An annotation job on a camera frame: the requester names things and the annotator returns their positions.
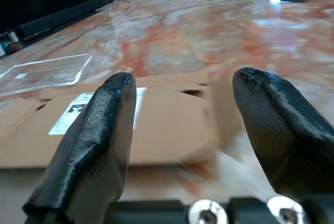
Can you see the clear plastic blister pack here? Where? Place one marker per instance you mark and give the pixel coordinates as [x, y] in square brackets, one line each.
[47, 73]

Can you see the flattened brown cardboard box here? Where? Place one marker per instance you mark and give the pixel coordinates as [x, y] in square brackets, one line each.
[169, 130]

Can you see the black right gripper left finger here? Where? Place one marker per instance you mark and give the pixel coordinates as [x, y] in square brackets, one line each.
[96, 143]

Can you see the black soundbar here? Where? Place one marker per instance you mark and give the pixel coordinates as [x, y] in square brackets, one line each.
[34, 30]

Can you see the orange marble pattern folding table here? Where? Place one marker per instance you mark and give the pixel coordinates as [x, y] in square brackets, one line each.
[195, 33]

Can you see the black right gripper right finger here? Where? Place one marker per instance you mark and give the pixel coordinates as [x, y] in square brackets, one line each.
[281, 130]

